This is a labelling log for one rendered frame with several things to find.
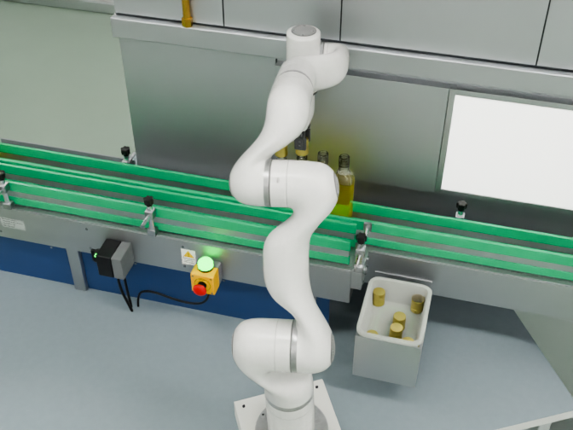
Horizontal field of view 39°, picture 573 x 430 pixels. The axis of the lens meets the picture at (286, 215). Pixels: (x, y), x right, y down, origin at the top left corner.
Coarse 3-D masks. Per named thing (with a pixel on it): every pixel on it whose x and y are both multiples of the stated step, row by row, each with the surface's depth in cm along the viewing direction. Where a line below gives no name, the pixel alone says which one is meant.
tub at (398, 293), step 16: (368, 288) 222; (384, 288) 226; (400, 288) 225; (416, 288) 223; (368, 304) 220; (400, 304) 227; (368, 320) 222; (384, 320) 223; (416, 320) 223; (368, 336) 209; (384, 336) 209; (416, 336) 218
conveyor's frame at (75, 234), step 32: (0, 224) 248; (32, 224) 244; (64, 224) 241; (96, 224) 237; (160, 256) 238; (192, 256) 235; (224, 256) 231; (256, 256) 228; (384, 256) 228; (416, 256) 226; (320, 288) 229; (352, 288) 234; (448, 288) 229; (480, 288) 226; (512, 288) 223; (544, 288) 220
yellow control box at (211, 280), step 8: (216, 264) 232; (192, 272) 229; (200, 272) 229; (208, 272) 229; (216, 272) 230; (192, 280) 230; (200, 280) 229; (208, 280) 229; (216, 280) 231; (192, 288) 233; (208, 288) 231; (216, 288) 232
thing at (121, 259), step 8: (112, 240) 238; (104, 248) 236; (112, 248) 236; (120, 248) 236; (128, 248) 236; (96, 256) 233; (104, 256) 233; (112, 256) 234; (120, 256) 233; (128, 256) 237; (104, 264) 235; (112, 264) 234; (120, 264) 233; (128, 264) 238; (104, 272) 237; (112, 272) 236; (120, 272) 235
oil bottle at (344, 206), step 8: (344, 176) 220; (352, 176) 221; (344, 184) 220; (352, 184) 222; (344, 192) 222; (352, 192) 225; (344, 200) 224; (352, 200) 228; (336, 208) 226; (344, 208) 225; (352, 208) 231; (344, 216) 227
